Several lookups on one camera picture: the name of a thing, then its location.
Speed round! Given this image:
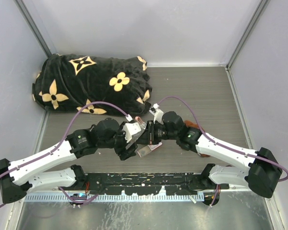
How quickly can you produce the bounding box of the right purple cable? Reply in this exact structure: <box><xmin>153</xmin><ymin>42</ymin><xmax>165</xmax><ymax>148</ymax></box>
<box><xmin>157</xmin><ymin>96</ymin><xmax>288</xmax><ymax>207</ymax></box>

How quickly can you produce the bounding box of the red white staple box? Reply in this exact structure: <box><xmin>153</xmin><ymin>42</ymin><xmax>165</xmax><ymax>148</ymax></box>
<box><xmin>137</xmin><ymin>142</ymin><xmax>162</xmax><ymax>158</ymax></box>

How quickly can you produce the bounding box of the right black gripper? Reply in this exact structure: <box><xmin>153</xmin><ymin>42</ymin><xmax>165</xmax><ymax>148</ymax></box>
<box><xmin>136</xmin><ymin>120</ymin><xmax>178</xmax><ymax>145</ymax></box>

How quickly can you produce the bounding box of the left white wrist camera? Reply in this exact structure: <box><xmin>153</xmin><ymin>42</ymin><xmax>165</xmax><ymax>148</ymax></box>
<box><xmin>122</xmin><ymin>122</ymin><xmax>142</xmax><ymax>144</ymax></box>

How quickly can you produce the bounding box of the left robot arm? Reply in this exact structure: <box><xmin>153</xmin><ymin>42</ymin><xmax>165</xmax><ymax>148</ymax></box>
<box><xmin>0</xmin><ymin>118</ymin><xmax>142</xmax><ymax>204</ymax></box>

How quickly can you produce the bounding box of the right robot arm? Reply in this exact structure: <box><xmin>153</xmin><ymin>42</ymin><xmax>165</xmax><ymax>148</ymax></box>
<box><xmin>139</xmin><ymin>111</ymin><xmax>283</xmax><ymax>198</ymax></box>

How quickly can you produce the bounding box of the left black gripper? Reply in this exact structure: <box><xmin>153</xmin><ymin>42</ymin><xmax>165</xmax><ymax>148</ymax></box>
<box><xmin>98</xmin><ymin>122</ymin><xmax>137</xmax><ymax>160</ymax></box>

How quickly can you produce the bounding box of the brown cloth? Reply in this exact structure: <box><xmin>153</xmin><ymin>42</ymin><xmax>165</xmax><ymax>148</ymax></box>
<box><xmin>184</xmin><ymin>120</ymin><xmax>210</xmax><ymax>158</ymax></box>

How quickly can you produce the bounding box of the white slotted cable duct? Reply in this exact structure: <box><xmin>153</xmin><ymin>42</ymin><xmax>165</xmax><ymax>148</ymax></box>
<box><xmin>24</xmin><ymin>192</ymin><xmax>204</xmax><ymax>202</ymax></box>

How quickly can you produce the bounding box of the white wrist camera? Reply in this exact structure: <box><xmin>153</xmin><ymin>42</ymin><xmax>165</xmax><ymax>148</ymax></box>
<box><xmin>149</xmin><ymin>103</ymin><xmax>164</xmax><ymax>123</ymax></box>
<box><xmin>122</xmin><ymin>122</ymin><xmax>142</xmax><ymax>144</ymax></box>

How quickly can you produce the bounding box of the black floral plush blanket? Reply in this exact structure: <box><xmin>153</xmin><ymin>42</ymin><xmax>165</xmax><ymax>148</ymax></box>
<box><xmin>32</xmin><ymin>54</ymin><xmax>153</xmax><ymax>116</ymax></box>

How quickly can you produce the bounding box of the purple cable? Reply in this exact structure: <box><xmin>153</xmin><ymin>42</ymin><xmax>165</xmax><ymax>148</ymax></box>
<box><xmin>0</xmin><ymin>102</ymin><xmax>134</xmax><ymax>210</ymax></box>
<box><xmin>157</xmin><ymin>96</ymin><xmax>288</xmax><ymax>207</ymax></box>

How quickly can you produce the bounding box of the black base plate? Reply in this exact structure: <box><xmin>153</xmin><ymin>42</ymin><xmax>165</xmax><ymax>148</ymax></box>
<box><xmin>63</xmin><ymin>172</ymin><xmax>216</xmax><ymax>196</ymax></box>

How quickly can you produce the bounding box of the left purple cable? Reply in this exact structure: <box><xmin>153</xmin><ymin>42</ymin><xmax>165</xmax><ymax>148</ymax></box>
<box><xmin>0</xmin><ymin>102</ymin><xmax>134</xmax><ymax>210</ymax></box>

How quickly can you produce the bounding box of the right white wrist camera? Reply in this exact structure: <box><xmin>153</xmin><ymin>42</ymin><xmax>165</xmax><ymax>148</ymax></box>
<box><xmin>149</xmin><ymin>103</ymin><xmax>164</xmax><ymax>123</ymax></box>

